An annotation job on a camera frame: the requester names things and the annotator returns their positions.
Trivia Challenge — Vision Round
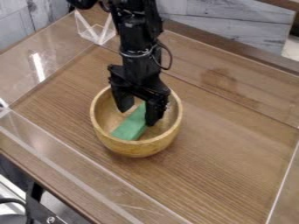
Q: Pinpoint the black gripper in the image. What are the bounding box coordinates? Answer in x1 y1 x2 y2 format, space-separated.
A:
107 47 171 126

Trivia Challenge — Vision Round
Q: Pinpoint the green rectangular block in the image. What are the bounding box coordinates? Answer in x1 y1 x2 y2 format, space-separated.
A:
111 103 146 141

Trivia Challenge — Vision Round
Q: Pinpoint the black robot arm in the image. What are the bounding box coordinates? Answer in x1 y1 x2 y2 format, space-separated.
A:
67 0 171 126

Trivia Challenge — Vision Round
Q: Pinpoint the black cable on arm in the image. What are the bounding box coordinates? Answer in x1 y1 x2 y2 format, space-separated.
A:
151 42 174 71

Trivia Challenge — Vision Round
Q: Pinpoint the clear acrylic corner bracket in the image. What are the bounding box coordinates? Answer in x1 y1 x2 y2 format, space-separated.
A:
73 10 117 46

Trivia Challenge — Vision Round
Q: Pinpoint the clear acrylic tray wall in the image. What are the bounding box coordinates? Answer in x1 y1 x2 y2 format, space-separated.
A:
0 100 190 224

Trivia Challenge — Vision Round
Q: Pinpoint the black table leg frame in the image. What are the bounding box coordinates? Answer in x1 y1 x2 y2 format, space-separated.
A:
0 181 68 224

